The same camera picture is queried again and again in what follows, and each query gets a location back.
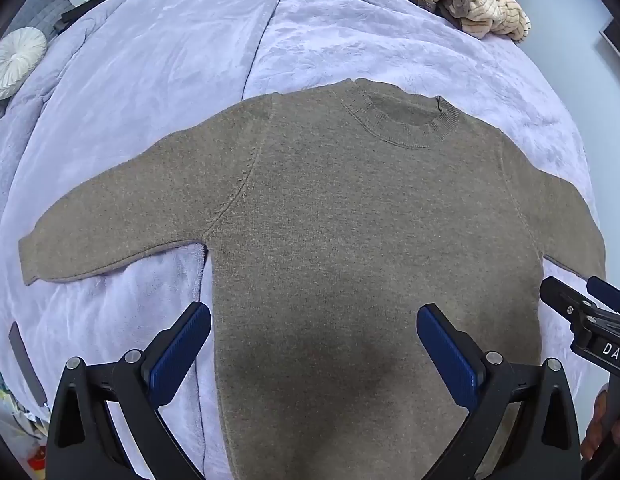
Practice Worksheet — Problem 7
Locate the taupe knit sweater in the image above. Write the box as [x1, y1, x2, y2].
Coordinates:
[17, 77, 606, 480]

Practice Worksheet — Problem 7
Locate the grey flat strip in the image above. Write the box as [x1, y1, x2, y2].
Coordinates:
[8, 322, 47, 407]

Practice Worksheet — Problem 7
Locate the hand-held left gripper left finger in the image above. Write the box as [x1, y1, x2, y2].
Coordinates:
[46, 301, 213, 480]

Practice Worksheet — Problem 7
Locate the cream striped garment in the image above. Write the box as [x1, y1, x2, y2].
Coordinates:
[397, 0, 531, 43]

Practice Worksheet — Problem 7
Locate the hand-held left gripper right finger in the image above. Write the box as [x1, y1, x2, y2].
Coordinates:
[416, 302, 583, 480]

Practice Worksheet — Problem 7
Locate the pile of colourful papers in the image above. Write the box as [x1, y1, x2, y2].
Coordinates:
[0, 350, 52, 473]

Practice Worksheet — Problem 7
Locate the person's right hand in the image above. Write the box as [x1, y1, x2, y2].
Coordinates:
[580, 384, 613, 462]

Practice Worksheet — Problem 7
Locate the dark frame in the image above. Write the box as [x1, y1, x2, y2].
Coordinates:
[598, 14, 620, 68]

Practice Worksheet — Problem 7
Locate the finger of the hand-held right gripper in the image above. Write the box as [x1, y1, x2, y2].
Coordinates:
[540, 276, 598, 322]
[587, 275, 620, 317]

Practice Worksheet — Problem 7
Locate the lavender plush blanket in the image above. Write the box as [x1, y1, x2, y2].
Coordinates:
[0, 0, 610, 480]

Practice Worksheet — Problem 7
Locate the grey quilted cushion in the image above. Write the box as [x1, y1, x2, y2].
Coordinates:
[5, 0, 88, 46]

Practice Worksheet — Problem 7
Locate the round white pillow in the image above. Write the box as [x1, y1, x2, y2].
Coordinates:
[0, 27, 48, 101]

